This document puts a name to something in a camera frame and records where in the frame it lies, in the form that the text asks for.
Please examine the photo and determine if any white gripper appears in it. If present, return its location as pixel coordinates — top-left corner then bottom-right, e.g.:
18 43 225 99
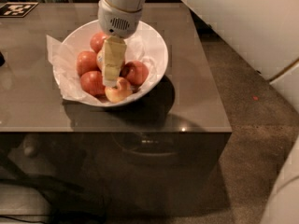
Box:
98 0 145 87

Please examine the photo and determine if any yellow-red apple with sticker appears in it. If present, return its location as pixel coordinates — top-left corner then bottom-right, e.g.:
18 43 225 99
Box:
96 50 125 71

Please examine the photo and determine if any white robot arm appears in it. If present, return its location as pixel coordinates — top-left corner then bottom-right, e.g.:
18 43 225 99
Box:
181 0 299 224

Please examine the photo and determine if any red apple at back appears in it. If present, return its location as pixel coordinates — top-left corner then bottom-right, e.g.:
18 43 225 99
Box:
90 32 107 53

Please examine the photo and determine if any red apple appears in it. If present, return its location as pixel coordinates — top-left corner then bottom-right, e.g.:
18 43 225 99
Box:
77 51 98 77
121 61 149 86
90 32 107 53
80 71 105 96

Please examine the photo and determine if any red apple at left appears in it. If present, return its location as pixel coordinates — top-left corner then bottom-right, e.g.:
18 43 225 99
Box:
77 51 98 77

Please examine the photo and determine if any red apple at right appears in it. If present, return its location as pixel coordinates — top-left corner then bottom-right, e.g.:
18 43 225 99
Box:
121 61 149 86

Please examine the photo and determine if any red apple front left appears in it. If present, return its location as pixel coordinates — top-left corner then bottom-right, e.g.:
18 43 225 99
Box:
80 71 105 96

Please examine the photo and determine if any white ceramic bowl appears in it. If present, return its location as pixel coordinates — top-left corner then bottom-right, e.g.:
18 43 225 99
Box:
52 19 169 108

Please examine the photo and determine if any yellow-red apple at front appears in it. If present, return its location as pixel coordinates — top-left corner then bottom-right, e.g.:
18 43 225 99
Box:
105 77 133 104

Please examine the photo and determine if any white crumpled paper liner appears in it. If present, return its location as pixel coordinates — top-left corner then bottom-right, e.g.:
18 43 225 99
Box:
46 31 163 107

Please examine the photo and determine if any black white fiducial marker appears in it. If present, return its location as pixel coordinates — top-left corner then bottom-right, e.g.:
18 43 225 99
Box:
0 2 38 18

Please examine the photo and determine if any dark object at left edge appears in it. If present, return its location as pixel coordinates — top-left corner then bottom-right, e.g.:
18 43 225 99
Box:
0 51 6 67

